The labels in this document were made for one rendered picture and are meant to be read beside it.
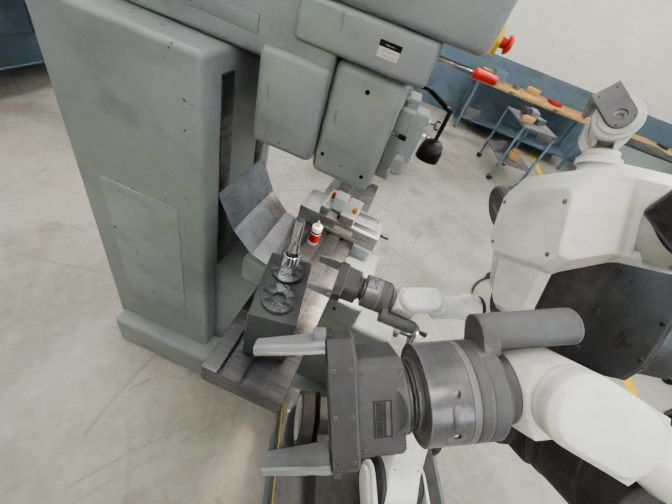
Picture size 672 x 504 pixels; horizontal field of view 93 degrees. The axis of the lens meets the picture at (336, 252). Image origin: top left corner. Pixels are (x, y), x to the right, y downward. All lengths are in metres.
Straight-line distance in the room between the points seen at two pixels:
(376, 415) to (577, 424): 0.15
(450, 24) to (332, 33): 0.25
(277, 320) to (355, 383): 0.53
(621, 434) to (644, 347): 0.30
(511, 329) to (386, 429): 0.14
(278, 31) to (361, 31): 0.21
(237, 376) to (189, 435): 0.99
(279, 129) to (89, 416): 1.58
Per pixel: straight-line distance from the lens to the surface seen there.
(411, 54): 0.84
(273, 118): 0.98
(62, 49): 1.22
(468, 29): 0.82
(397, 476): 1.17
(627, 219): 0.54
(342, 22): 0.86
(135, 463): 1.89
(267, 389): 0.93
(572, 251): 0.54
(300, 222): 0.74
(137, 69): 1.05
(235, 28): 0.99
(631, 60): 8.04
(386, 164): 1.02
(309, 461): 0.33
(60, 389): 2.10
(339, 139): 0.94
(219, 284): 1.48
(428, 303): 0.84
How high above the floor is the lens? 1.81
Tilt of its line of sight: 42 degrees down
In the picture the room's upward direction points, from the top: 21 degrees clockwise
